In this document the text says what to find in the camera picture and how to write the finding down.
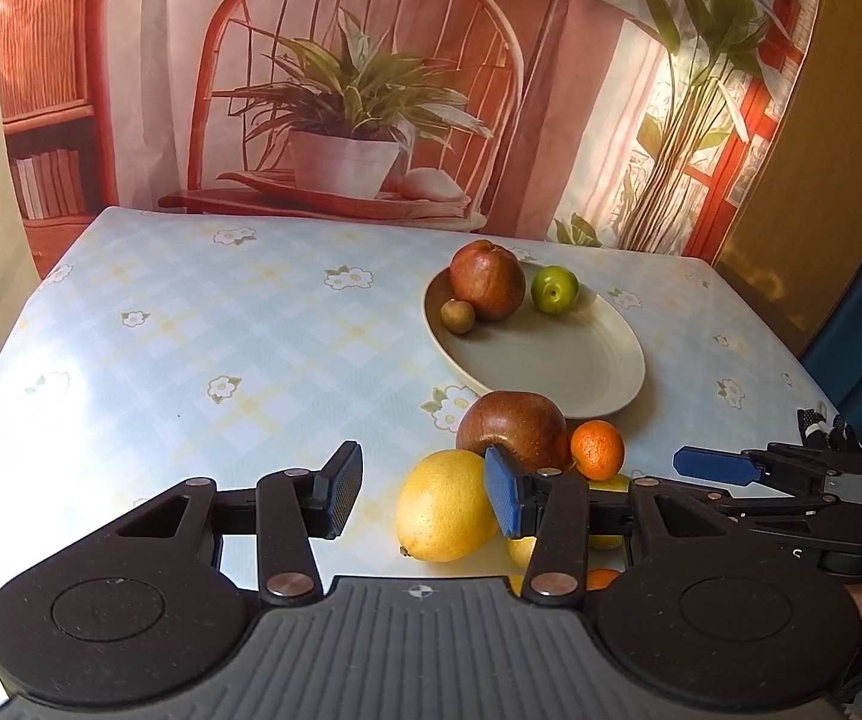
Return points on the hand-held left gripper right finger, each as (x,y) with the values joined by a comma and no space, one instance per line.
(504,491)

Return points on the brown wooden panel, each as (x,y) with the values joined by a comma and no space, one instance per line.
(850,127)

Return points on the printed room wall tapestry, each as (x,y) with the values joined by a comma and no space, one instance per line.
(401,75)

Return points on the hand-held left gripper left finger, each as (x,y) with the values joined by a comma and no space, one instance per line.
(344,487)

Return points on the large yellow lemon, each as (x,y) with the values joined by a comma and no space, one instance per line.
(446,506)

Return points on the large red apple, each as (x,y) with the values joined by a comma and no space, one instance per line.
(513,424)

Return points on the beige oval plate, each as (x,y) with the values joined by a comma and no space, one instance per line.
(551,360)

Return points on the black white patterned cloth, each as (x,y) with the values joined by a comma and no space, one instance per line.
(824,427)

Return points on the small orange tangerine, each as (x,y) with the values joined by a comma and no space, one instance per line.
(602,579)
(597,450)

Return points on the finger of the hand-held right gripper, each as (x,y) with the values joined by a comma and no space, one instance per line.
(715,465)
(768,506)

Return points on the small brown fruit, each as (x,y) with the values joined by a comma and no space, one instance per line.
(458,315)

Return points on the round yellow-green lemon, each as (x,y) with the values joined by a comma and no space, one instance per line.
(522,551)

